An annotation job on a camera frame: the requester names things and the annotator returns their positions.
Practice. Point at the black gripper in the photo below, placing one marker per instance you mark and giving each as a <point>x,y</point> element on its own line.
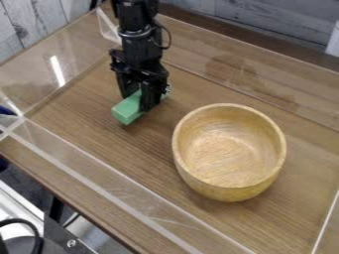
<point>136,64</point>

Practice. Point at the green rectangular block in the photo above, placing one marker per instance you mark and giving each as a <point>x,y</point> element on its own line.
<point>128,110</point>

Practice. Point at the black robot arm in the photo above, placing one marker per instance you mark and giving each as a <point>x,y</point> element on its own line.
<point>135,15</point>

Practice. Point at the brown wooden bowl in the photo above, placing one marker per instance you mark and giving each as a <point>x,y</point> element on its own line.
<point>228,151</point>

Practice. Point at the clear acrylic tray walls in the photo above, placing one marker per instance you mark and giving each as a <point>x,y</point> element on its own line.
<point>112,170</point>

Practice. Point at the blue object at left edge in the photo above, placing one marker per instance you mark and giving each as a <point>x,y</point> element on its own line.
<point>6,111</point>

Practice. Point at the black table leg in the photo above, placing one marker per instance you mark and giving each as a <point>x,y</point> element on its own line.
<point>56,210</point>

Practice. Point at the grey metal bracket with screw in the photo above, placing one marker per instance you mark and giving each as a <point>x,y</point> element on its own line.
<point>59,241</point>

